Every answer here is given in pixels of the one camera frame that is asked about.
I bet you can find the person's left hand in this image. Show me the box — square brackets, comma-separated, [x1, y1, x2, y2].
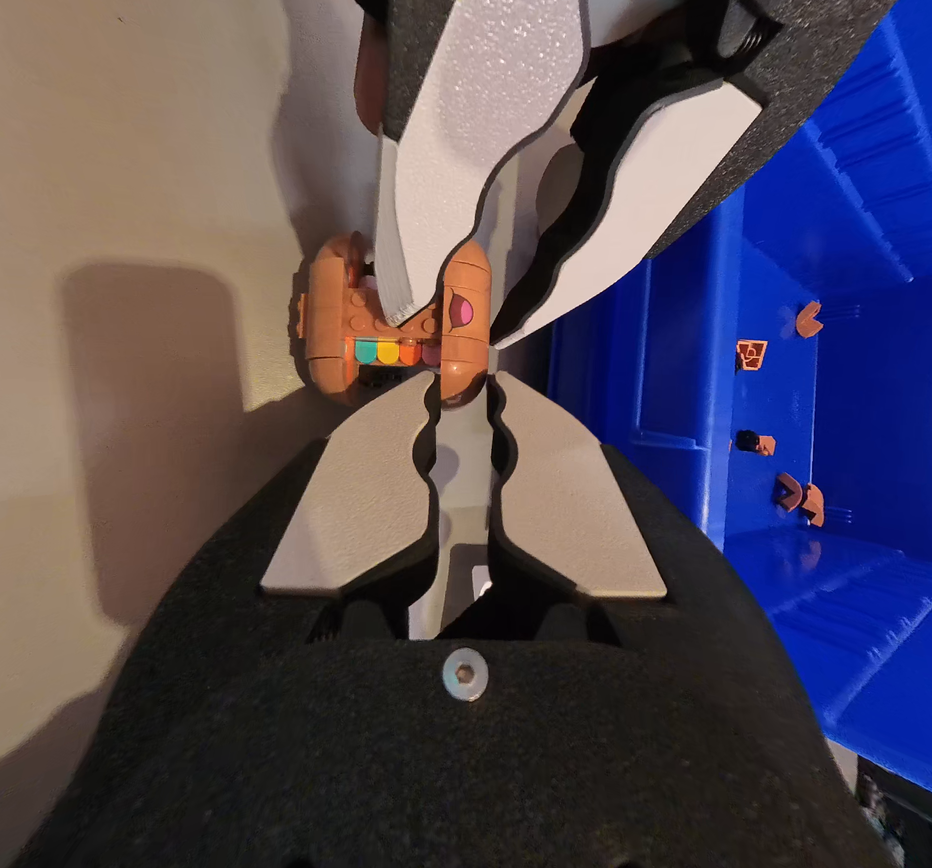
[353, 22, 388, 130]

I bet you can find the colourful toy brick model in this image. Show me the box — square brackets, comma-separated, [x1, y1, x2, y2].
[293, 231, 495, 412]

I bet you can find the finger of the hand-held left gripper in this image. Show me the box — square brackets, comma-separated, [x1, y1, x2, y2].
[494, 75, 767, 351]
[375, 0, 591, 328]

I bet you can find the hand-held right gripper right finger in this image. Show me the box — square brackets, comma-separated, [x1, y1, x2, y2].
[488, 377, 668, 600]

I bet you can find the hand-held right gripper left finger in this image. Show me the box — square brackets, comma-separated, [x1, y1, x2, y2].
[261, 371, 441, 600]

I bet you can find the blue plastic bin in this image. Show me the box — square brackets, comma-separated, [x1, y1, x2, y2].
[546, 0, 932, 789]

